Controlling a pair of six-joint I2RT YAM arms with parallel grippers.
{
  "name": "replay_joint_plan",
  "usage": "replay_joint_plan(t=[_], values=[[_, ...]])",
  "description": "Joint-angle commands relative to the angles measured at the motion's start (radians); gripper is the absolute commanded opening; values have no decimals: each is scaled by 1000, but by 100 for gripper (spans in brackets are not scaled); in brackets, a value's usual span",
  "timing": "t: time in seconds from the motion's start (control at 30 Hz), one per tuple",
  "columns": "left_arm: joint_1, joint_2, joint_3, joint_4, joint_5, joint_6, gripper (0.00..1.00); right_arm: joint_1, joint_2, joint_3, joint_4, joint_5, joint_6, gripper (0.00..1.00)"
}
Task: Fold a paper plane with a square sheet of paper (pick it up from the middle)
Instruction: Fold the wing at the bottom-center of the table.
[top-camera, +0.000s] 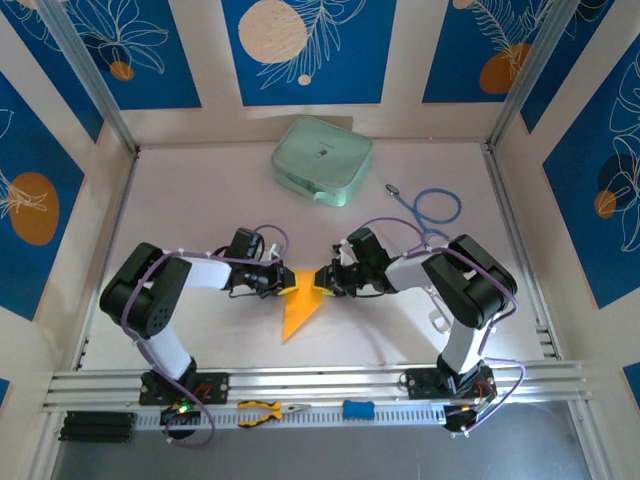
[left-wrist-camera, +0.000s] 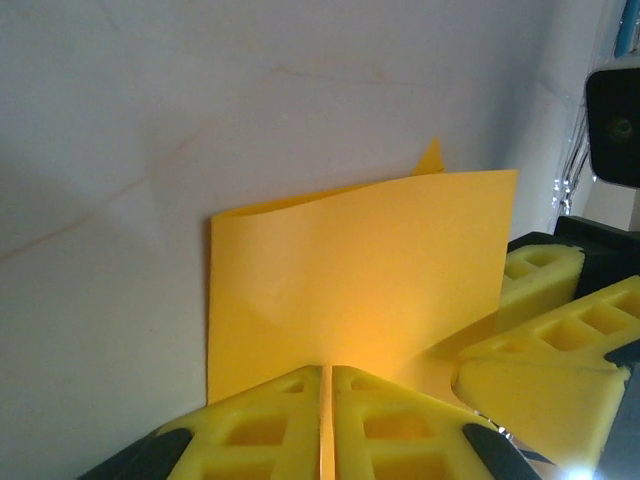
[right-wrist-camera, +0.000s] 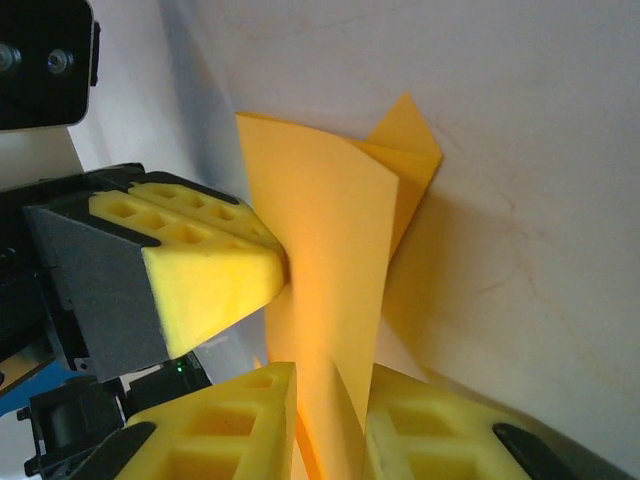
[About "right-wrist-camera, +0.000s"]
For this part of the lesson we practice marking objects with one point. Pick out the orange paper sheet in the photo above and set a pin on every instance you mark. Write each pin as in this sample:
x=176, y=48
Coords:
x=340, y=250

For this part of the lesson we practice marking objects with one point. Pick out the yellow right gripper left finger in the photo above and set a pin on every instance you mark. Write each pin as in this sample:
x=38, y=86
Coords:
x=215, y=430

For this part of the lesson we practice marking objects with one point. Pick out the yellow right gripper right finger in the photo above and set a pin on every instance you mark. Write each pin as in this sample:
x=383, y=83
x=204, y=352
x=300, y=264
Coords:
x=450, y=430

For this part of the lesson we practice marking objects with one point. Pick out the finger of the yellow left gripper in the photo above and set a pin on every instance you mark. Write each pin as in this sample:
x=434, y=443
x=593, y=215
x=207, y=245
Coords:
x=200, y=300
x=200, y=205

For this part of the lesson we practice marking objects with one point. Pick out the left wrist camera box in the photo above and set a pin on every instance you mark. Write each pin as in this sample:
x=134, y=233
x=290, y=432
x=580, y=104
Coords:
x=42, y=65

